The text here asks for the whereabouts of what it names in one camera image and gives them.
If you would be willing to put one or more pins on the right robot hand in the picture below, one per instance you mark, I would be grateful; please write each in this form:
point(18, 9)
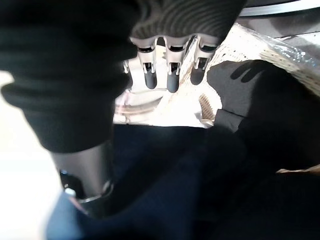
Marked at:
point(62, 75)

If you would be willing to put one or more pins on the dark navy garment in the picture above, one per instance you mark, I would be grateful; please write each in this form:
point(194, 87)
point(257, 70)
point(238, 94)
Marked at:
point(162, 187)

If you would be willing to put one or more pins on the dark washing machine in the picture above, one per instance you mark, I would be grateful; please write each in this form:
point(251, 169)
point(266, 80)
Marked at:
point(295, 25)

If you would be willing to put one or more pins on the white striped cloth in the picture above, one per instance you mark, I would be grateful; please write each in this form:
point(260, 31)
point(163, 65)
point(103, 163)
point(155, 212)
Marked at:
point(150, 110)

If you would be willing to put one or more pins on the cream woven laundry basket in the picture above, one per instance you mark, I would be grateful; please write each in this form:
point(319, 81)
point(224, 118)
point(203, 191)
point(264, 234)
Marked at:
point(240, 47)

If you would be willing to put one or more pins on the black garment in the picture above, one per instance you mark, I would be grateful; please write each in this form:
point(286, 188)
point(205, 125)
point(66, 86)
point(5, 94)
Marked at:
point(262, 107)

